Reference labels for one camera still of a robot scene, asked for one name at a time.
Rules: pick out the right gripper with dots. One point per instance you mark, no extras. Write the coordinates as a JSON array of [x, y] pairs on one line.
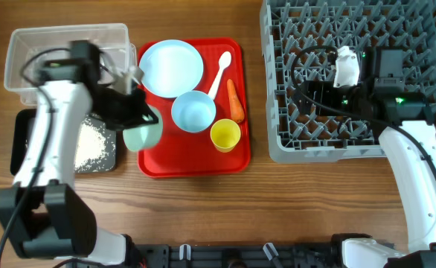
[[323, 88]]

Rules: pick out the grey dishwasher rack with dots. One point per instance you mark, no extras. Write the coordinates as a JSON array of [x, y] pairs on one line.
[[287, 27]]

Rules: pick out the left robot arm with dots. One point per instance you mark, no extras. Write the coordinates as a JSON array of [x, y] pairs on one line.
[[41, 213]]

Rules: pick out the clear plastic waste bin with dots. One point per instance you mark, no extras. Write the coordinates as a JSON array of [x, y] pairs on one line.
[[112, 38]]

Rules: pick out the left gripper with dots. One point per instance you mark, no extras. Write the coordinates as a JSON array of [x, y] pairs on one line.
[[135, 117]]

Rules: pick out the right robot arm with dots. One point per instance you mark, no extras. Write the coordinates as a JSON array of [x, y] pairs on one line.
[[371, 87]]

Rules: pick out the orange carrot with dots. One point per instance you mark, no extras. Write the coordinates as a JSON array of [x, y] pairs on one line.
[[236, 109]]

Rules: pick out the white rice grains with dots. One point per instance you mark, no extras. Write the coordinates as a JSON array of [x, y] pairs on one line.
[[96, 148]]

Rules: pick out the red serving tray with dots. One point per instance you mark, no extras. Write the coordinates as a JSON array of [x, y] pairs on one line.
[[182, 154]]

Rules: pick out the black food waste tray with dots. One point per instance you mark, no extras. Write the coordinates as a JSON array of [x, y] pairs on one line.
[[22, 133]]

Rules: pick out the yellow plastic cup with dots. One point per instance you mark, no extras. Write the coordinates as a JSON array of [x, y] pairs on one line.
[[225, 135]]

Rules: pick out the white plastic spoon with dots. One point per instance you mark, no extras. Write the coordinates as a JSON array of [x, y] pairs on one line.
[[224, 63]]

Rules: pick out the small light blue bowl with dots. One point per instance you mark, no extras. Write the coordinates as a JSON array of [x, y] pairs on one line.
[[193, 111]]

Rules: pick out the large light blue plate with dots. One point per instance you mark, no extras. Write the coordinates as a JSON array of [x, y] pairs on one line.
[[171, 68]]

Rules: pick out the green bowl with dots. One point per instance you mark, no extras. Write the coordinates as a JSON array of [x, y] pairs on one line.
[[144, 137]]

